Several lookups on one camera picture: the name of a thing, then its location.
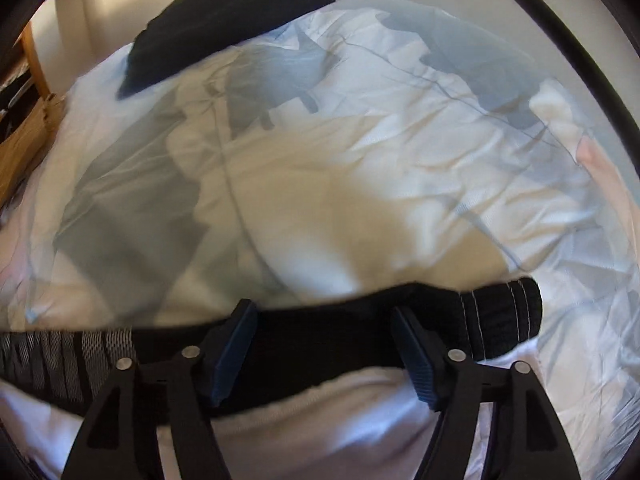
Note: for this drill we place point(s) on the white shorts black mesh stripes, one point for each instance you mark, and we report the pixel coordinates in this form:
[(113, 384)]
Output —
[(310, 345)]

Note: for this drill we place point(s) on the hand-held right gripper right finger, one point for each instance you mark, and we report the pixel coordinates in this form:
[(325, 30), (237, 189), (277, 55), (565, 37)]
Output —
[(417, 360)]

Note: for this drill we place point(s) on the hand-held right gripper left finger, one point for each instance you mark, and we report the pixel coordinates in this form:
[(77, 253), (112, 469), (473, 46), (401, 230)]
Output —
[(232, 355)]

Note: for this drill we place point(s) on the patterned pastel bedsheet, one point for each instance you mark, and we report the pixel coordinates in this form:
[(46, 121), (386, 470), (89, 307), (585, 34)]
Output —
[(350, 160)]

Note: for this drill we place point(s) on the black cushion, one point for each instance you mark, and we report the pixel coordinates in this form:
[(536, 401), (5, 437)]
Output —
[(225, 15)]

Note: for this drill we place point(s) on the wooden furniture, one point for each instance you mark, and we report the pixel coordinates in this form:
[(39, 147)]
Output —
[(30, 145)]

